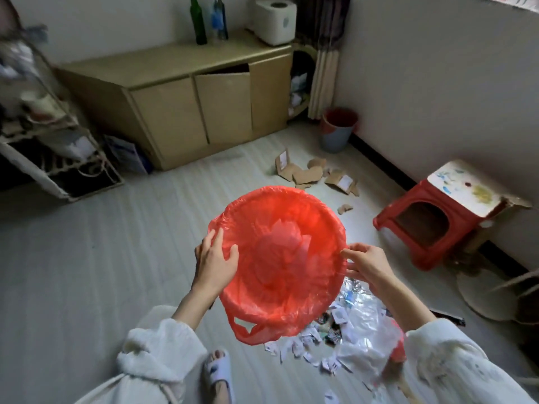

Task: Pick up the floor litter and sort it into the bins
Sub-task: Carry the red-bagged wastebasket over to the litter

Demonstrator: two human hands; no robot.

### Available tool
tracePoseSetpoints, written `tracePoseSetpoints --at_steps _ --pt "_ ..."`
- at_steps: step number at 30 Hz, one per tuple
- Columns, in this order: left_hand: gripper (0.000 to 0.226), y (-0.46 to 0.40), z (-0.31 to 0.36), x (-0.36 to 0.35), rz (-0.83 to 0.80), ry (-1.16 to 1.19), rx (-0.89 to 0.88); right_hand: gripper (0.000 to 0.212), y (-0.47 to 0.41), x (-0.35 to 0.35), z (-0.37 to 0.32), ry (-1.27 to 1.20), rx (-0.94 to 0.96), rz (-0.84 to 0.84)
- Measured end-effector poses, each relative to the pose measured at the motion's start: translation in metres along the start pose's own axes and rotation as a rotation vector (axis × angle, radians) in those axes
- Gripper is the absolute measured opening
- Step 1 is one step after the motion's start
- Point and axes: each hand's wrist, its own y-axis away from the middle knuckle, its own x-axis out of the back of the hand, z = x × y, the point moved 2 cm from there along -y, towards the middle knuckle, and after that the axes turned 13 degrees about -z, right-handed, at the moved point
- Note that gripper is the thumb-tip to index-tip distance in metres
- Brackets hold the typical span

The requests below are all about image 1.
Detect person's left hand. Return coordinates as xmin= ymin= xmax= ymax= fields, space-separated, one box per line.
xmin=193 ymin=228 xmax=240 ymax=297

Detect person's right hand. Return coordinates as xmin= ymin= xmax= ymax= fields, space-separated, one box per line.
xmin=340 ymin=242 xmax=399 ymax=293

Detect silver foil wrapper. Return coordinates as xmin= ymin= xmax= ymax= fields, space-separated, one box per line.
xmin=341 ymin=277 xmax=371 ymax=307

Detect pile of white paper scraps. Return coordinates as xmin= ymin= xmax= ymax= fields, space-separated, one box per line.
xmin=264 ymin=306 xmax=405 ymax=404

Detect waste basket with red bag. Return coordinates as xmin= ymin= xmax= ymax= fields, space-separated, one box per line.
xmin=207 ymin=185 xmax=349 ymax=346

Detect black snack wrapper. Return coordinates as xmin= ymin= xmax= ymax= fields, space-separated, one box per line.
xmin=429 ymin=309 xmax=467 ymax=328

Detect torn cardboard pieces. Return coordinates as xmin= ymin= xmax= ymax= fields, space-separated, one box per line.
xmin=274 ymin=148 xmax=361 ymax=216

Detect grey bin with red liner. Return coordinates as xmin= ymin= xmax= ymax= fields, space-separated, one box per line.
xmin=318 ymin=107 xmax=360 ymax=154

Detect person's right forearm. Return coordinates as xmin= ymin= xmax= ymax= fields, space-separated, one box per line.
xmin=377 ymin=275 xmax=437 ymax=333

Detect person's white left sleeve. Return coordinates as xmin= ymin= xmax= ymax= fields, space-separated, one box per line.
xmin=74 ymin=306 xmax=209 ymax=404

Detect person's left foot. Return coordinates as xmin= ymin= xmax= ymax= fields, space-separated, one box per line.
xmin=209 ymin=350 xmax=230 ymax=404

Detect person's printed right sleeve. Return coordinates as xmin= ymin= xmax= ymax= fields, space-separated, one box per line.
xmin=404 ymin=317 xmax=536 ymax=404

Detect red plastic stool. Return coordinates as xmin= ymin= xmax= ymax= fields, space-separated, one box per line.
xmin=372 ymin=179 xmax=503 ymax=272

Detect light blue left slipper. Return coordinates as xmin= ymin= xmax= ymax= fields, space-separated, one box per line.
xmin=201 ymin=348 xmax=235 ymax=404

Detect white round stand base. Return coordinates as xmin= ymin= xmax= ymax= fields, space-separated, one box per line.
xmin=456 ymin=269 xmax=519 ymax=323

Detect paint-stained cardboard sheet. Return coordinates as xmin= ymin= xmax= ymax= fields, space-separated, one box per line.
xmin=427 ymin=159 xmax=533 ymax=230

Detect white blue plastic bag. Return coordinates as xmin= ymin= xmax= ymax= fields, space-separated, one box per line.
xmin=104 ymin=134 xmax=154 ymax=176

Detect beige wooden cabinet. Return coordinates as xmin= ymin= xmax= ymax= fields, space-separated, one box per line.
xmin=56 ymin=30 xmax=294 ymax=172

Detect striped brown curtain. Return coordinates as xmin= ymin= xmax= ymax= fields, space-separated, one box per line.
xmin=294 ymin=0 xmax=353 ymax=121

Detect large open cardboard box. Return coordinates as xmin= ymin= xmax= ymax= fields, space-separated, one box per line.
xmin=287 ymin=43 xmax=318 ymax=121

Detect cluttered white storage rack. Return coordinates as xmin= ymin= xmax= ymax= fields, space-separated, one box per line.
xmin=0 ymin=20 xmax=126 ymax=203

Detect green glass bottle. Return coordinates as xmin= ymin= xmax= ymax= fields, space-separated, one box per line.
xmin=189 ymin=0 xmax=208 ymax=46

